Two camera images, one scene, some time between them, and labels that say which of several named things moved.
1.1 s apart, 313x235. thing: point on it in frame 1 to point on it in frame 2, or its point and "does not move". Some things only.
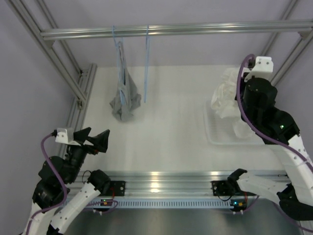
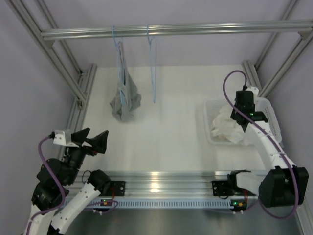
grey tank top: x=127 y=97 does not move
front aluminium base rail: x=168 y=183 does not move
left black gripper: x=100 y=141 does not move
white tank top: x=224 y=102 to x=224 y=127
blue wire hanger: x=146 y=62 to x=153 y=44
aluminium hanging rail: x=243 y=28 does not move
